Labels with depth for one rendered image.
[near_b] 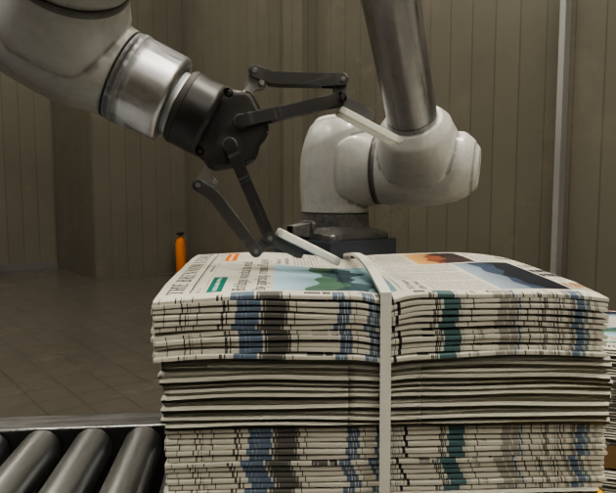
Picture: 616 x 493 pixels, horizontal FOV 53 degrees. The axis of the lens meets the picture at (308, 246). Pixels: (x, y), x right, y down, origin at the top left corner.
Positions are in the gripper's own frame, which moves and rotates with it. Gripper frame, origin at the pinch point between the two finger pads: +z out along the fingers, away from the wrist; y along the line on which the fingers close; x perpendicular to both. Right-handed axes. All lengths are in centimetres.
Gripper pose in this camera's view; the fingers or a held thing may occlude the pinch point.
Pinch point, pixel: (358, 197)
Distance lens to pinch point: 64.3
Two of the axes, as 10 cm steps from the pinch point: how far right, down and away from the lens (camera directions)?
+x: 1.0, 0.9, -9.9
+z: 8.9, 4.4, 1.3
